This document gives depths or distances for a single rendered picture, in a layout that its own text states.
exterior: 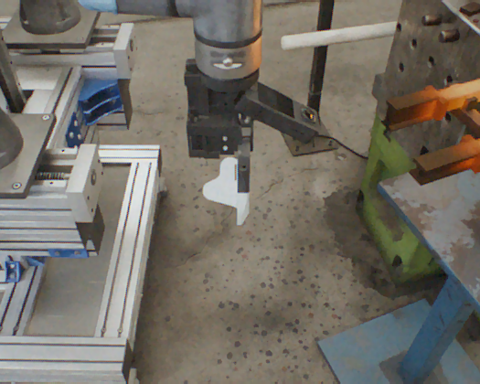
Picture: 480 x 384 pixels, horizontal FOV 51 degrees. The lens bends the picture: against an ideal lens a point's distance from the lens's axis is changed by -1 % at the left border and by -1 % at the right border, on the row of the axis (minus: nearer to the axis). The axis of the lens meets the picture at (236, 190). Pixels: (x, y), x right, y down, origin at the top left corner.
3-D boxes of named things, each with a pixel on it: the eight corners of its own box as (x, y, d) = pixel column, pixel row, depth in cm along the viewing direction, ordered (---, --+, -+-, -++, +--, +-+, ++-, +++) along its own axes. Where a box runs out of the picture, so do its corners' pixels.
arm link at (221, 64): (261, 14, 57) (263, 52, 52) (261, 49, 60) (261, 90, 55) (196, 14, 57) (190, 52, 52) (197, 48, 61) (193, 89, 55)
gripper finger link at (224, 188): (204, 223, 67) (203, 154, 65) (248, 224, 67) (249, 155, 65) (202, 229, 64) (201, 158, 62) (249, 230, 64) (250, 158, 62)
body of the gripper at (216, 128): (193, 124, 69) (187, 47, 60) (256, 125, 69) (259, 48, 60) (189, 163, 64) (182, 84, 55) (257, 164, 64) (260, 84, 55)
